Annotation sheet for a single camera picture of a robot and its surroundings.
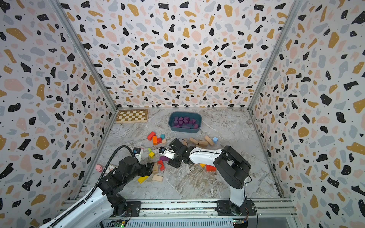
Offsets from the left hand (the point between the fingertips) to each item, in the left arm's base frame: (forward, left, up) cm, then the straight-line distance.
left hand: (149, 161), depth 81 cm
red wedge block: (0, -36, -10) cm, 37 cm away
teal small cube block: (+24, -4, -9) cm, 26 cm away
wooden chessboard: (+42, +22, -7) cm, 48 cm away
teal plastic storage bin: (+35, -20, -7) cm, 41 cm away
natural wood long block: (+19, -37, -9) cm, 43 cm away
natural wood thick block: (+19, -27, -9) cm, 34 cm away
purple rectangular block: (+6, -7, -9) cm, 13 cm away
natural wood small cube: (+19, -5, -9) cm, 22 cm away
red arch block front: (+4, -5, -9) cm, 11 cm away
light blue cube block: (+19, -42, -8) cm, 47 cm away
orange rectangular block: (+19, +1, -8) cm, 21 cm away
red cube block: (+20, -2, -9) cm, 21 cm away
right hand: (+5, -12, -6) cm, 15 cm away
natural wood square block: (-6, -4, -9) cm, 11 cm away
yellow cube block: (+8, +1, -7) cm, 11 cm away
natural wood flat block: (+16, -33, -8) cm, 37 cm away
